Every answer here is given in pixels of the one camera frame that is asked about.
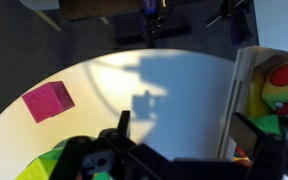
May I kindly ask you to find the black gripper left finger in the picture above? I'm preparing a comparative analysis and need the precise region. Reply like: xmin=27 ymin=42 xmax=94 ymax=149
xmin=50 ymin=111 xmax=181 ymax=180

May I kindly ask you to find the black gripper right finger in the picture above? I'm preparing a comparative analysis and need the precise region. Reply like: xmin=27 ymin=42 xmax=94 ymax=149
xmin=173 ymin=111 xmax=288 ymax=180

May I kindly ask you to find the green plastic bowl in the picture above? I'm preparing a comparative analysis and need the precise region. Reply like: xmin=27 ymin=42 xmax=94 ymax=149
xmin=15 ymin=136 xmax=113 ymax=180

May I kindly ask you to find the green plush block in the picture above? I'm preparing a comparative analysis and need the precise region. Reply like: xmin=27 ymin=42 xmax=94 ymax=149
xmin=250 ymin=114 xmax=284 ymax=136

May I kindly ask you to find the yellow red spotted plush cube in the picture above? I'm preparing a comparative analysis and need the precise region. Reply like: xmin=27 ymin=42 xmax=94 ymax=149
xmin=262 ymin=61 xmax=288 ymax=119

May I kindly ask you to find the lime green block in bowl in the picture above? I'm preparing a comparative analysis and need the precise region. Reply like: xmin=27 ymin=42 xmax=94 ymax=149
xmin=15 ymin=158 xmax=57 ymax=180

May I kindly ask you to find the magenta pink dice cube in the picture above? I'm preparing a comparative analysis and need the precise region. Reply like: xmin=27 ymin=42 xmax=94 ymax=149
xmin=22 ymin=81 xmax=75 ymax=123

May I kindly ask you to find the round white table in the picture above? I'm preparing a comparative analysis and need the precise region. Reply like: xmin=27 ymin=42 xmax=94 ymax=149
xmin=0 ymin=49 xmax=234 ymax=180

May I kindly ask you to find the wooden tray box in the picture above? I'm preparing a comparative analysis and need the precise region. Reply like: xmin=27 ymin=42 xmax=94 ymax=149
xmin=217 ymin=46 xmax=288 ymax=159

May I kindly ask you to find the black orange floor equipment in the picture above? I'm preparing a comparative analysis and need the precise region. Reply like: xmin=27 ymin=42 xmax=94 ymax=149
xmin=116 ymin=0 xmax=253 ymax=49

